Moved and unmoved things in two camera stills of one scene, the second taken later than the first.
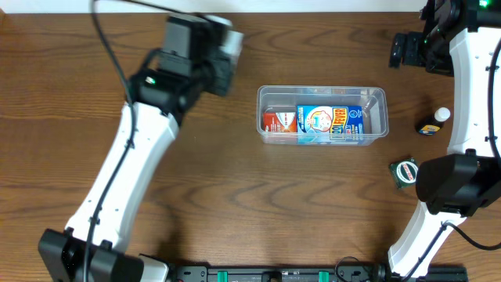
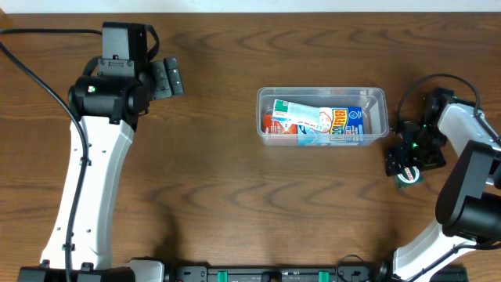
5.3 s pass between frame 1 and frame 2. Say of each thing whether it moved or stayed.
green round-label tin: stayed
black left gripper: moved
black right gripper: moved
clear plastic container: stayed
